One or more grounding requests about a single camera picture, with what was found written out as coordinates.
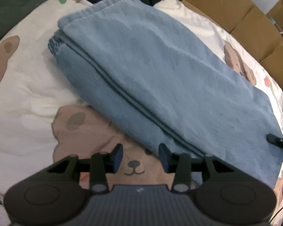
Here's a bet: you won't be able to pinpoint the flattened cardboard box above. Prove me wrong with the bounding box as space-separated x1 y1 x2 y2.
175 0 283 91

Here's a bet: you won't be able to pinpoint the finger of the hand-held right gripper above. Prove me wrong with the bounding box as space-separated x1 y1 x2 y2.
266 133 283 149

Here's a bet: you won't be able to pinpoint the grey duvet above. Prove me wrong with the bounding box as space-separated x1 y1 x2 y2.
0 0 74 50

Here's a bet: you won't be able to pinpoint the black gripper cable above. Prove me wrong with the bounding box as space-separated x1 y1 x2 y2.
271 192 283 226

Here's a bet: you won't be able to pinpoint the blue denim pants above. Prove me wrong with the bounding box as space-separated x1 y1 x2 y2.
48 0 283 187

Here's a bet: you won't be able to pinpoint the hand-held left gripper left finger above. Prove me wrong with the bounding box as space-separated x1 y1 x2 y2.
47 143 124 194

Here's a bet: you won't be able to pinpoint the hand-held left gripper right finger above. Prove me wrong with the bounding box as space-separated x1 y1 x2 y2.
158 143 227 193

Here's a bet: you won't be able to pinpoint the bear print bed sheet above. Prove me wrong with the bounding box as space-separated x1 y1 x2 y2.
0 0 283 226

